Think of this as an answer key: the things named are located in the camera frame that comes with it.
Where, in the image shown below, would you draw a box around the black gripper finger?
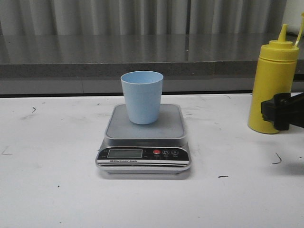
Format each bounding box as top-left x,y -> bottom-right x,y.
261,93 -> 304,130

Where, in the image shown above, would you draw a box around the yellow squeeze bottle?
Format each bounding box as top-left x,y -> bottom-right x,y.
248,24 -> 304,134

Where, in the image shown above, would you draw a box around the light blue plastic cup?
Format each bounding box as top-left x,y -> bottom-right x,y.
121,71 -> 164,124

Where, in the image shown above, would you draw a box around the silver electronic kitchen scale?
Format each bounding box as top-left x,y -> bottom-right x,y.
95,104 -> 191,174

